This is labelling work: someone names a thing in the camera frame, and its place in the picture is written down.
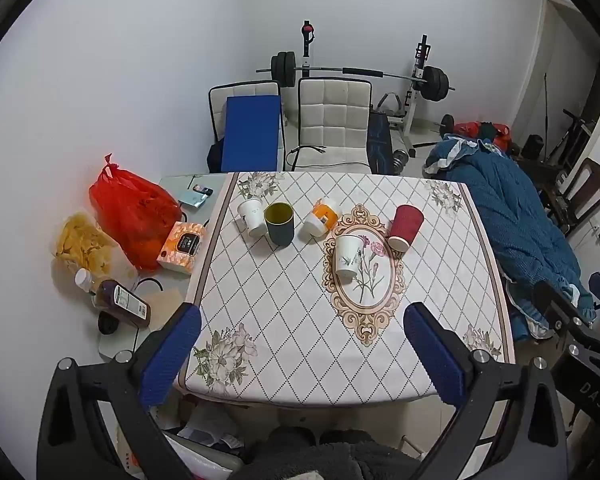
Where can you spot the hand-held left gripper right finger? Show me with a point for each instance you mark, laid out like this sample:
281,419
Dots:
435,355

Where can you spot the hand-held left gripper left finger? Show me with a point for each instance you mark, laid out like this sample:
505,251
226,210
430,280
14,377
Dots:
172,355

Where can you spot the red ribbed paper cup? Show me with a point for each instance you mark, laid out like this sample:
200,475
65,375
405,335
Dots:
405,227

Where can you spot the white cup with small print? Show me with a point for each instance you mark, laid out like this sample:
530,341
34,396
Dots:
347,256

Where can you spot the white paper cup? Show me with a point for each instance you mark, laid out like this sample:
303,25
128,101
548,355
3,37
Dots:
251,217

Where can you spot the dark green cup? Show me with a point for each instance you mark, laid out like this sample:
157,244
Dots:
279,224

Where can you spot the orange and white cup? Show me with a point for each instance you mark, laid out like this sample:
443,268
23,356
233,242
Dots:
321,220

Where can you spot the black round lid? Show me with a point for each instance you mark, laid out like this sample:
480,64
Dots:
107,323

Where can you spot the dark sauce bottle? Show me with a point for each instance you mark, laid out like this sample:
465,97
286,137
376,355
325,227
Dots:
122,302

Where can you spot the blue quilted coat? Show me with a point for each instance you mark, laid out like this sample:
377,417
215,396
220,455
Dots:
510,220

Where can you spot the brown wooden chair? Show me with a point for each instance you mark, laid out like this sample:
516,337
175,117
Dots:
587,185

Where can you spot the orange tissue box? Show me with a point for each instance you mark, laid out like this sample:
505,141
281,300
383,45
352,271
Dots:
180,250

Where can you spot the small white capped bottle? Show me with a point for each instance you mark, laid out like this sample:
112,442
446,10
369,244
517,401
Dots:
85,280

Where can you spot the floral printed tablecloth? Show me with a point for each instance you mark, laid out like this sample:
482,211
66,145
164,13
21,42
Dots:
280,310

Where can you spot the clear bag of yellow chips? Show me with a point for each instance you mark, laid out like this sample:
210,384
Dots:
82,245

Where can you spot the person's dark fleece clothing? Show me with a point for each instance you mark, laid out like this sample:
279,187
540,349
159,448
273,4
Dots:
330,460

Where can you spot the red plastic bag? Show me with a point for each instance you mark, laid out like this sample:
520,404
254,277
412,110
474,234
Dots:
130,210

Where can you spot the black exercise equipment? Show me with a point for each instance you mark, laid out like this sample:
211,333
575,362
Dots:
565,140

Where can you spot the teal booklet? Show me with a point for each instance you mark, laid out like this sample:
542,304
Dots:
194,200

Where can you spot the small dark gadget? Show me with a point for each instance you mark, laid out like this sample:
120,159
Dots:
203,190

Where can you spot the glass side table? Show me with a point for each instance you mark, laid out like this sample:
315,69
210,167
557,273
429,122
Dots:
172,182

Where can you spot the black dumbbell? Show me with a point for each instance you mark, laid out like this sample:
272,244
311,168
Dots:
401,160

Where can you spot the dark blue bag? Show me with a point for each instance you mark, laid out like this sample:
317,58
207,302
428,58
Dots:
379,145

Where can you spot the blue cushion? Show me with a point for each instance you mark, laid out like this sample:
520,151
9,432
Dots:
250,135

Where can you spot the barbell with black plates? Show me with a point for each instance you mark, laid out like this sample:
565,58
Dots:
437,82

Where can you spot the white padded chair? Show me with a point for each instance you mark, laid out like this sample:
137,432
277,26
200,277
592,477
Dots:
330,115
245,88

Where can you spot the white weight rack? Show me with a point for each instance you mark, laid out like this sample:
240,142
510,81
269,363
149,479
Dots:
417,75

